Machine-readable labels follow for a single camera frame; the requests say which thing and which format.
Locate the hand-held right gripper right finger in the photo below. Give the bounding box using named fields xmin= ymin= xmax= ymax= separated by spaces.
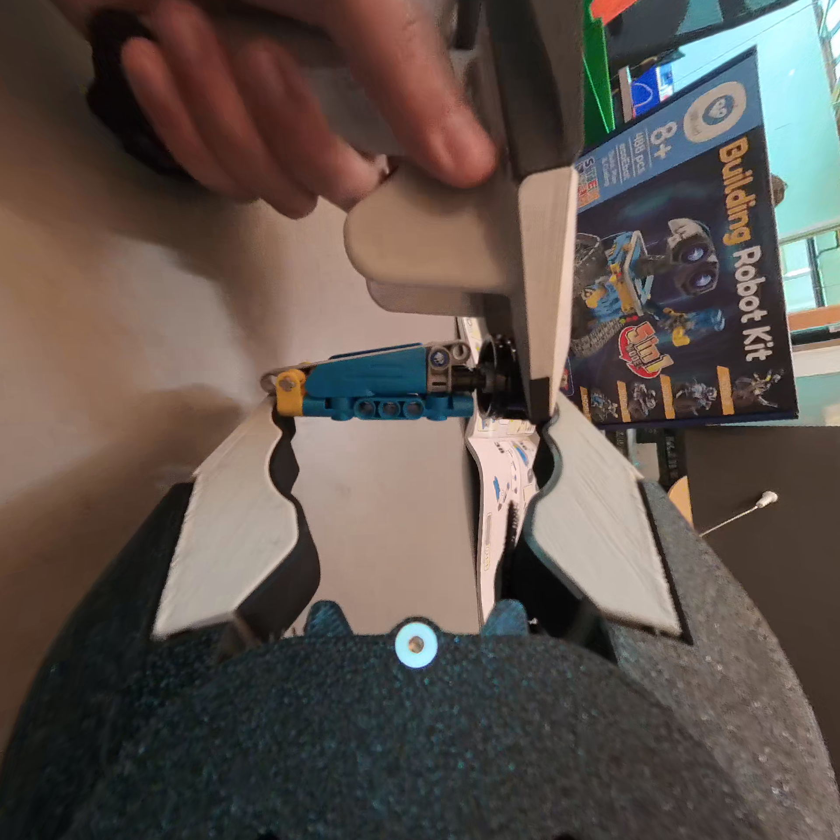
xmin=524 ymin=394 xmax=683 ymax=637

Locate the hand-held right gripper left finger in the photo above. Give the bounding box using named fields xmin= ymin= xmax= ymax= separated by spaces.
xmin=152 ymin=394 xmax=322 ymax=641

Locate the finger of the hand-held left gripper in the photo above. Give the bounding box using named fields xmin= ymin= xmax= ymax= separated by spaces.
xmin=515 ymin=164 xmax=581 ymax=422

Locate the black toy wheel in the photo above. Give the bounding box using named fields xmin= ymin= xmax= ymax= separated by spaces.
xmin=476 ymin=333 xmax=534 ymax=419

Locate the blue grey brick assembly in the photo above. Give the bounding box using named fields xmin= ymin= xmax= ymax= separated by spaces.
xmin=261 ymin=340 xmax=479 ymax=422

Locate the grey desk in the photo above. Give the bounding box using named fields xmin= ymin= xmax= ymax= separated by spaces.
xmin=0 ymin=0 xmax=500 ymax=742

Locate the person's left hand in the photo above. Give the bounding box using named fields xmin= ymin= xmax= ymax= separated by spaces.
xmin=66 ymin=0 xmax=497 ymax=219

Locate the green plastic bin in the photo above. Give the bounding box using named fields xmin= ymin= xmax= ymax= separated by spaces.
xmin=581 ymin=18 xmax=619 ymax=150

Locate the instruction booklet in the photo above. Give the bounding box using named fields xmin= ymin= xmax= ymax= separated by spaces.
xmin=458 ymin=315 xmax=547 ymax=626

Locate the dark blue robot kit box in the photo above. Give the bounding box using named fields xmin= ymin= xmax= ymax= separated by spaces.
xmin=558 ymin=46 xmax=800 ymax=431

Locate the black office chair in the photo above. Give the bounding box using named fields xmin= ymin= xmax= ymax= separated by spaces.
xmin=607 ymin=0 xmax=818 ymax=70

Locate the black board panel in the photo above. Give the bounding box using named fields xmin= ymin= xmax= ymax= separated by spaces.
xmin=682 ymin=425 xmax=840 ymax=742

